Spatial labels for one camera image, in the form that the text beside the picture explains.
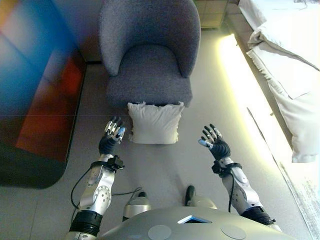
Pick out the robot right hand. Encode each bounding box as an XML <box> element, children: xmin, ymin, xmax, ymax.
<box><xmin>197</xmin><ymin>123</ymin><xmax>232</xmax><ymax>160</ymax></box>

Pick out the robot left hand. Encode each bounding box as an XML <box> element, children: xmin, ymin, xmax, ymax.
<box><xmin>98</xmin><ymin>116</ymin><xmax>127</xmax><ymax>156</ymax></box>

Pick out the grey fringed fleece blanket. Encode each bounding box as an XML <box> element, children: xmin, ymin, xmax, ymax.
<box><xmin>127</xmin><ymin>101</ymin><xmax>185</xmax><ymax>145</ymax></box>

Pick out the robot right leg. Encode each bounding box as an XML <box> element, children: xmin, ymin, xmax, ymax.
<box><xmin>184</xmin><ymin>184</ymin><xmax>218</xmax><ymax>210</ymax></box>

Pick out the robot leg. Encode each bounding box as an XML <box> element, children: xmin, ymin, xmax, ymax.
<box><xmin>184</xmin><ymin>184</ymin><xmax>218</xmax><ymax>210</ymax></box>
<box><xmin>121</xmin><ymin>191</ymin><xmax>152</xmax><ymax>222</ymax></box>

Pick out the robot left leg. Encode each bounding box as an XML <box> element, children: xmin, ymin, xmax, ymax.
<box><xmin>121</xmin><ymin>191</ymin><xmax>152</xmax><ymax>222</ymax></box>

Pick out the glowing bed light strip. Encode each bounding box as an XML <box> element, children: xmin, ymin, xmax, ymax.
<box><xmin>217</xmin><ymin>32</ymin><xmax>295</xmax><ymax>163</ymax></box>

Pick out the grey fabric armchair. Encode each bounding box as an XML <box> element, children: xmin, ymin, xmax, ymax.
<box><xmin>97</xmin><ymin>0</ymin><xmax>202</xmax><ymax>110</ymax></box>

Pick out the grey robot torso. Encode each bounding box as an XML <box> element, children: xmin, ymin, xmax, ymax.
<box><xmin>97</xmin><ymin>206</ymin><xmax>298</xmax><ymax>240</ymax></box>

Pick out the white bed pillow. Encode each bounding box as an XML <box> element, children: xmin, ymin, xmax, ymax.
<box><xmin>237</xmin><ymin>0</ymin><xmax>320</xmax><ymax>33</ymax></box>

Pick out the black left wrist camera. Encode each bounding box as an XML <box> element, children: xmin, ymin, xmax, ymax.
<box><xmin>107</xmin><ymin>155</ymin><xmax>125</xmax><ymax>172</ymax></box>

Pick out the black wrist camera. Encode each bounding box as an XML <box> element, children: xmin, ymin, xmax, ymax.
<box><xmin>107</xmin><ymin>155</ymin><xmax>125</xmax><ymax>172</ymax></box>
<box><xmin>211</xmin><ymin>161</ymin><xmax>222</xmax><ymax>175</ymax></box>

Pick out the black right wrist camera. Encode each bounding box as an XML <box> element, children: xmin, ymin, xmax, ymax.
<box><xmin>211</xmin><ymin>161</ymin><xmax>222</xmax><ymax>175</ymax></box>

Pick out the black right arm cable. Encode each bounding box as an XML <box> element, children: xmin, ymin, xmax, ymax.
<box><xmin>226</xmin><ymin>162</ymin><xmax>242</xmax><ymax>213</ymax></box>

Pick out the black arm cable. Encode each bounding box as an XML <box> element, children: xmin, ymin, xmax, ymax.
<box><xmin>226</xmin><ymin>162</ymin><xmax>242</xmax><ymax>213</ymax></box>
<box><xmin>70</xmin><ymin>161</ymin><xmax>143</xmax><ymax>210</ymax></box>

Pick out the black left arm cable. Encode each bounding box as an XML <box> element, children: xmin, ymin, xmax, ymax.
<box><xmin>70</xmin><ymin>161</ymin><xmax>143</xmax><ymax>210</ymax></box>

